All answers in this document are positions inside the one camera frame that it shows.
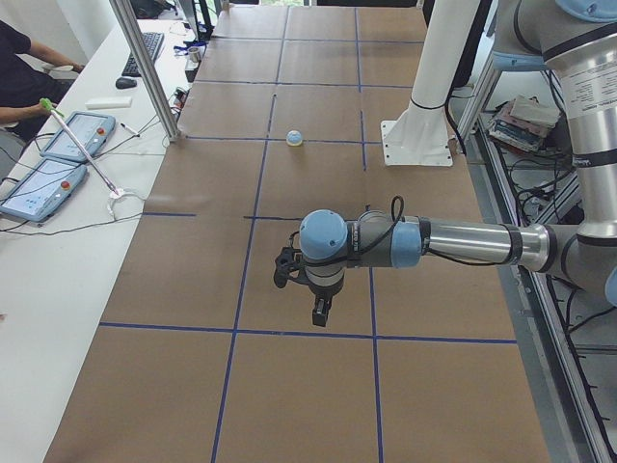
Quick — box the lower teach pendant tablet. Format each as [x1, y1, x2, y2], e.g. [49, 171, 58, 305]
[1, 158, 88, 223]

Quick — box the stack of magazines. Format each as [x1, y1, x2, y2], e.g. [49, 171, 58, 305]
[488, 95, 560, 152]

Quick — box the long grabber stick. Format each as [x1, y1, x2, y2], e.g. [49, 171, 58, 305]
[40, 97, 126, 200]

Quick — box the black computer mouse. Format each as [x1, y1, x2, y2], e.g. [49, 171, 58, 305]
[115, 76, 137, 90]

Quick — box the aluminium frame post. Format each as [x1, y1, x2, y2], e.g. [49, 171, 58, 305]
[110, 0, 179, 143]

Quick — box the white foam block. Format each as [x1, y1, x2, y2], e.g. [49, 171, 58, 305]
[85, 96, 132, 110]

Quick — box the teach pendant tablet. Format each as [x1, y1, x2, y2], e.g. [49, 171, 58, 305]
[1, 158, 88, 223]
[40, 111, 116, 163]

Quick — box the upper teach pendant tablet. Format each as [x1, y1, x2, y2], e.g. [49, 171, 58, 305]
[40, 111, 116, 163]

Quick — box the black keyboard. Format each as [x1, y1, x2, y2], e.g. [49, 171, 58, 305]
[121, 31, 166, 78]

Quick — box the seated person in black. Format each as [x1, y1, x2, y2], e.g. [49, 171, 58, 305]
[1, 21, 84, 142]

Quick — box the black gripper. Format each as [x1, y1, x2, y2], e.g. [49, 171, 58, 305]
[308, 284, 343, 326]

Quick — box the metal cup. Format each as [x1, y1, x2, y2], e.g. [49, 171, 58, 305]
[186, 46, 201, 70]

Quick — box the blue and cream call bell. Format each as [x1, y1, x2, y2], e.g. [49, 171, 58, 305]
[285, 129, 304, 147]

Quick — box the black marker pen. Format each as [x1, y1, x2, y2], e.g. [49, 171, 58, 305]
[120, 123, 141, 138]

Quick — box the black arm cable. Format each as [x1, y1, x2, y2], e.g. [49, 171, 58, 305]
[356, 195, 512, 266]

